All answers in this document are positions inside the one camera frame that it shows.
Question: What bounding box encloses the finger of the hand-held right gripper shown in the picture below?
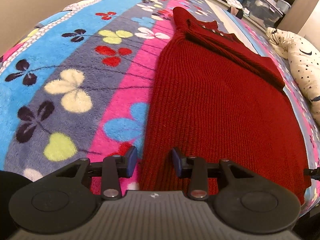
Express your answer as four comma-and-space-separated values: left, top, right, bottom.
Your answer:
303, 167, 320, 181

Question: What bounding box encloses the floral fleece blanket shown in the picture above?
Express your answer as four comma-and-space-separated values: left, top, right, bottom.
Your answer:
0, 0, 320, 219

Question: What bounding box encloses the star print cream pillow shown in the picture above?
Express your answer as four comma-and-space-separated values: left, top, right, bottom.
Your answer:
265, 27, 320, 125

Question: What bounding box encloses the pink cloth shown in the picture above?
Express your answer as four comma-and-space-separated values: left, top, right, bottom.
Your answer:
226, 5, 244, 20

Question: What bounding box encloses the red knitted sweater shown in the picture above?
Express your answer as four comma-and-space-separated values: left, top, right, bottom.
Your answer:
138, 6, 312, 206

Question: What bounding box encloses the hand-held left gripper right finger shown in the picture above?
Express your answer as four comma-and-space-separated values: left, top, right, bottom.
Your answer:
170, 147, 253, 201

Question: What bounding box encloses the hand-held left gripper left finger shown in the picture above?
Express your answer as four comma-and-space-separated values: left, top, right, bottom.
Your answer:
51, 146, 138, 201

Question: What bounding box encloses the small white storage box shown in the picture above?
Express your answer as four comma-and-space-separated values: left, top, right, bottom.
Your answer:
276, 0, 292, 13

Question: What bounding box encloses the large clear grey storage bin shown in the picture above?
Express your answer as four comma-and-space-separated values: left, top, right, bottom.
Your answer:
243, 0, 285, 30

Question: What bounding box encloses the white clothes pile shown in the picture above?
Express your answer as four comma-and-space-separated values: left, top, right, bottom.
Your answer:
219, 0, 243, 8

